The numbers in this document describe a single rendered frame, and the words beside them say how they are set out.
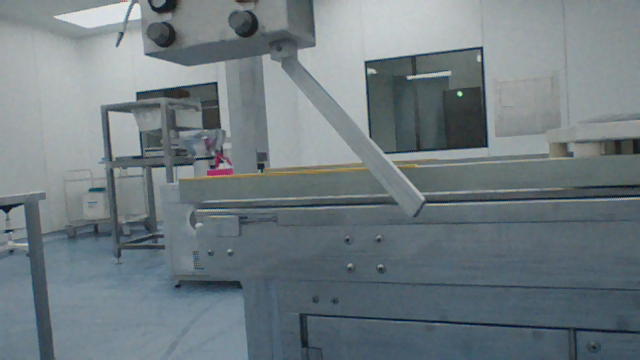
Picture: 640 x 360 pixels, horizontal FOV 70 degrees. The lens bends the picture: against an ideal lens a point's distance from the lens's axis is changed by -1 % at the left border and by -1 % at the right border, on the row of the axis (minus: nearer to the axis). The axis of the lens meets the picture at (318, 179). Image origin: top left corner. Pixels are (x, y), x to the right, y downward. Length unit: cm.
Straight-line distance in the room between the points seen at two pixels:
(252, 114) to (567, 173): 61
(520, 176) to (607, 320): 20
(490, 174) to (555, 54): 530
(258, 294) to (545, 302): 58
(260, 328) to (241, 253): 39
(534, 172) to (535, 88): 517
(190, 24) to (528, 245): 50
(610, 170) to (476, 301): 22
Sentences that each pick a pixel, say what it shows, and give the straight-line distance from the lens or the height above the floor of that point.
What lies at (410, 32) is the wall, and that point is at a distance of 585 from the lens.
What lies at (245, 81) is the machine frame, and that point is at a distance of 97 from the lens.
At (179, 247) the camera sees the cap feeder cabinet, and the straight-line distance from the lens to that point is 348.
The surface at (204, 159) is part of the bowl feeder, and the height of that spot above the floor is 92.
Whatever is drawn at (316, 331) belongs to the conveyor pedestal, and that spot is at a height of 64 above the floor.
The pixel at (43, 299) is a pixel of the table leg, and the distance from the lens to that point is 228.
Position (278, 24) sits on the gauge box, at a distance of 60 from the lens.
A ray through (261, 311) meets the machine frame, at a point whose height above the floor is 58.
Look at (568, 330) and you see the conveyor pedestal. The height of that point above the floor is 66.
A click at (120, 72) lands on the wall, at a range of 743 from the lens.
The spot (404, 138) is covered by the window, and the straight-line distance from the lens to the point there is 570.
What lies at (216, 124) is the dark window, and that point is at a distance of 649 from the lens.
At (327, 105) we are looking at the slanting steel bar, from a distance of 55.
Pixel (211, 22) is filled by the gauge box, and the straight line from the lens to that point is 64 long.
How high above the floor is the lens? 89
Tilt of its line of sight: 3 degrees down
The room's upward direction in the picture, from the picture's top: 4 degrees counter-clockwise
